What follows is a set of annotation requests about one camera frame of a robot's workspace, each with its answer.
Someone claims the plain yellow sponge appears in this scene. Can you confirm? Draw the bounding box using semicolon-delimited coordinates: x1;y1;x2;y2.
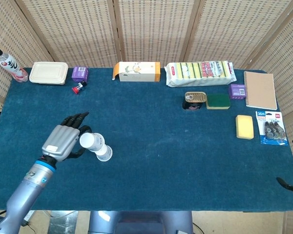
235;115;254;140

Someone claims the white power strip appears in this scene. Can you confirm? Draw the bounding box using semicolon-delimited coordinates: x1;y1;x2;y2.
23;211;37;227

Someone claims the small purple box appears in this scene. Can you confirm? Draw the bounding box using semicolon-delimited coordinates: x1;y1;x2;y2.
71;66;89;82
228;83;247;100

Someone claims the blue correction tape pack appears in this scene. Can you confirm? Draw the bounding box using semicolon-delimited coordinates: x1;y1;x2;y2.
255;111;289;146

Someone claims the red emergency stop button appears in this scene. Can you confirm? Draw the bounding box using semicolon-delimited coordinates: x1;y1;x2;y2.
72;81;88;95

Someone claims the blue carpet table mat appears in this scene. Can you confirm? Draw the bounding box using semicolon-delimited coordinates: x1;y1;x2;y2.
0;67;293;212

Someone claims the green and yellow scrub sponge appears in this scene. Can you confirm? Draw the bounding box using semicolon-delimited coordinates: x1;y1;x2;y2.
206;93;230;110

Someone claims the white paper cup blue flower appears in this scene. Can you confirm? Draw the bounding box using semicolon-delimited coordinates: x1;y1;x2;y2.
79;132;106;153
96;144;113;162

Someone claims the black luncheon meat can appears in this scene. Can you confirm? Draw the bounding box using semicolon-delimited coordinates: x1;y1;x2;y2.
182;91;208;110

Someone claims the clear drink bottle black cap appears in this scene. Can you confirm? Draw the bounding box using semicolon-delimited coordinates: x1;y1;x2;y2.
0;48;29;83

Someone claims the beige lidded lunch box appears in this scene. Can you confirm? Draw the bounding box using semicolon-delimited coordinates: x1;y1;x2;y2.
29;61;69;85

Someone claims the brown spiral notebook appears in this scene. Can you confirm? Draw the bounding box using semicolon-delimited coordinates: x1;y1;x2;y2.
243;71;278;110

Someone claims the woven bamboo screen panel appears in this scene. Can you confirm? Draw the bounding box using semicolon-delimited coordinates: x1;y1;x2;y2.
14;0;121;69
246;0;293;234
185;0;293;70
113;0;201;69
0;0;55;104

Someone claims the cream and orange carton box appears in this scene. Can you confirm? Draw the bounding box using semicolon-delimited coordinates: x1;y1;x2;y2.
111;61;161;82

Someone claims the grey robot torso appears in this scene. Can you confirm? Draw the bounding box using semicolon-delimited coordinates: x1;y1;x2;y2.
87;211;193;234

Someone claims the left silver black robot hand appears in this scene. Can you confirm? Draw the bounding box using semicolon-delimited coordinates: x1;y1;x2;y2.
42;111;92;163

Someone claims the pack of yellow sponges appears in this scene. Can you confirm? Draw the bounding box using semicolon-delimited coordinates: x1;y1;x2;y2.
165;60;236;87

